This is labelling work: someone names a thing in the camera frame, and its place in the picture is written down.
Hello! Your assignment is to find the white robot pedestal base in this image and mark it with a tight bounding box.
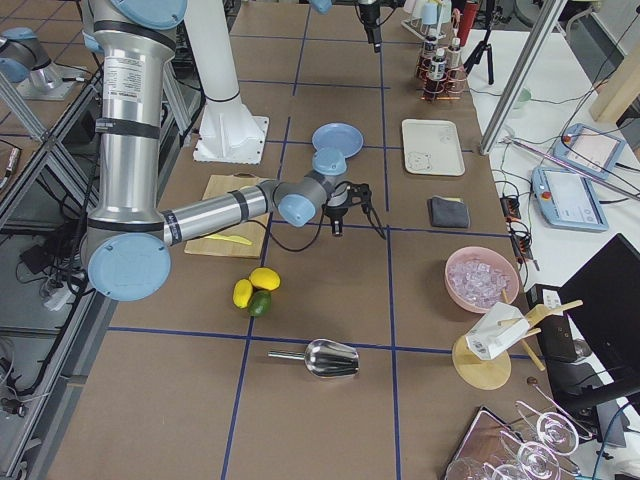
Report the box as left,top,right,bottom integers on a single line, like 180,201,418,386
184,0,269,164

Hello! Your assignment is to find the copper wire bottle rack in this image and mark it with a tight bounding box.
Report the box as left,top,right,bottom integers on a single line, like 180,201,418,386
416,48,467,101

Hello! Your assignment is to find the round wooden stand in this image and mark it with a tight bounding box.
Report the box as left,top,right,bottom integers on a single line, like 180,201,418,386
452,300,583,390

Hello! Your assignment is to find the bamboo cutting board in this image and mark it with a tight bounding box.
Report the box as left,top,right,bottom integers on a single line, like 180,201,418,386
184,174,265,259

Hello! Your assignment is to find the bottle white cap left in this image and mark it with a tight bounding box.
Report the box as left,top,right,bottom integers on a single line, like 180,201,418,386
423,48,446,100

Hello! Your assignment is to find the black tripod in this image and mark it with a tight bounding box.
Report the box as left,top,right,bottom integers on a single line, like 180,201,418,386
463,0,496,85

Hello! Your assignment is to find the black monitor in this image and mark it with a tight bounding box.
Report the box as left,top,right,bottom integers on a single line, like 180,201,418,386
540,233,639,413

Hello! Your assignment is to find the blue plate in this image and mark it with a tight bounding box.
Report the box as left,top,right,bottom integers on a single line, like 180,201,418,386
311,122,364,159

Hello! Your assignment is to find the aluminium frame post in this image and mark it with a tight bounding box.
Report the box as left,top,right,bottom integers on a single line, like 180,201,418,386
479,0,567,155

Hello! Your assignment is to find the blue teach pendant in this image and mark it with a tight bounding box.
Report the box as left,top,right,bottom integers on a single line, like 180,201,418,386
553,123,626,180
531,167,609,232

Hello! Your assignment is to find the bottle white cap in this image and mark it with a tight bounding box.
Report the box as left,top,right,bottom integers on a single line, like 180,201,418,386
423,48,446,100
416,28,438,80
446,37,461,69

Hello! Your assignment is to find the yellow lemon small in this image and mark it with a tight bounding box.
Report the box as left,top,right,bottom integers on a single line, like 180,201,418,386
232,278,254,309

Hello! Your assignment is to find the white paper carton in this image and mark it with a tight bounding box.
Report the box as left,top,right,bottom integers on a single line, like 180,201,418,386
465,302,530,361

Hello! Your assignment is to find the grey yellow folded cloth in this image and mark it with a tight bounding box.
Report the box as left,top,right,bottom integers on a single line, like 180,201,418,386
427,196,470,228

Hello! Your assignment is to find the yellow lemon large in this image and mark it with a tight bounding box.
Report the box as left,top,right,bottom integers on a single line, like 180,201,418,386
248,267,281,291

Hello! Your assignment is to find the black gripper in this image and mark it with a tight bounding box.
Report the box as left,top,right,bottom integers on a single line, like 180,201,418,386
355,0,395,53
322,181,372,236

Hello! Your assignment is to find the green avocado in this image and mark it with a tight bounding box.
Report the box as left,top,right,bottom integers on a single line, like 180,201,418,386
247,290,272,317

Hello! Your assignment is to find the pink bowl of ice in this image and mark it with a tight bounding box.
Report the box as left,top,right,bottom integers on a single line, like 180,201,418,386
444,246,520,313

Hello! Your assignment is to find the wine glass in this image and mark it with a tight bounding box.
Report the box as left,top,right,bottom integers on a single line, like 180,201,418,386
517,442,560,480
536,412,579,456

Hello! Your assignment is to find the arm gripper cable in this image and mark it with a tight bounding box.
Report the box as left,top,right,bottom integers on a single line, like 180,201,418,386
264,189,389,253

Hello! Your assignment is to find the bottle white cap right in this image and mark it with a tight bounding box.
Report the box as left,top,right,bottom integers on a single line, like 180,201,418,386
446,37,461,69

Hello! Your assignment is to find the steel ice scoop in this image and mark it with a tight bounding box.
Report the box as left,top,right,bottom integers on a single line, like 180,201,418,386
268,339,359,378

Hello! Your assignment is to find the blue teach pendant near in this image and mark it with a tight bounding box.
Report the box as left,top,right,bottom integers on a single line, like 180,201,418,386
531,167,609,232

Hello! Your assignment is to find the bottle white cap lower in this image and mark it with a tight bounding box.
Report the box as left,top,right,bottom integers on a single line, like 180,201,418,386
416,28,438,80

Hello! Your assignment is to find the cream bear tray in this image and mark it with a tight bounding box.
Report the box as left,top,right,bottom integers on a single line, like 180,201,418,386
401,119,465,177

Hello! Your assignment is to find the yellow plastic knife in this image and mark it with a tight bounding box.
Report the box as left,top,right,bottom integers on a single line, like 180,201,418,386
205,233,253,246

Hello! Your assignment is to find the blue teach pendant far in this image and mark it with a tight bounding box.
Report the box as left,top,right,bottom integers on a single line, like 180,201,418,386
553,123,626,180

